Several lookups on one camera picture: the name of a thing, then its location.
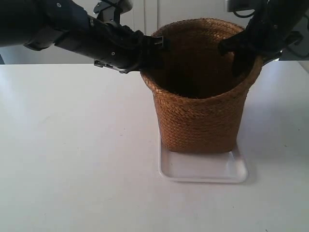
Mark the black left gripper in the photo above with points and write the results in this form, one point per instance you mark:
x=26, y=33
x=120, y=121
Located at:
x=122, y=49

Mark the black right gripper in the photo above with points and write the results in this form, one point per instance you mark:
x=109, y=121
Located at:
x=268, y=33

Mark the brown woven wicker basket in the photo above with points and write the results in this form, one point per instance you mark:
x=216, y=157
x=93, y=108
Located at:
x=198, y=101

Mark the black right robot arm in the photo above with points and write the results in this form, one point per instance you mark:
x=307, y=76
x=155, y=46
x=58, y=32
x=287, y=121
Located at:
x=303, y=7

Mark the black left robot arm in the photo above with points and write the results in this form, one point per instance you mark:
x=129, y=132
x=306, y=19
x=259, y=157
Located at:
x=39, y=24

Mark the white rectangular plastic tray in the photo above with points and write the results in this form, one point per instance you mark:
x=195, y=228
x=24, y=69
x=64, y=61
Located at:
x=221, y=168

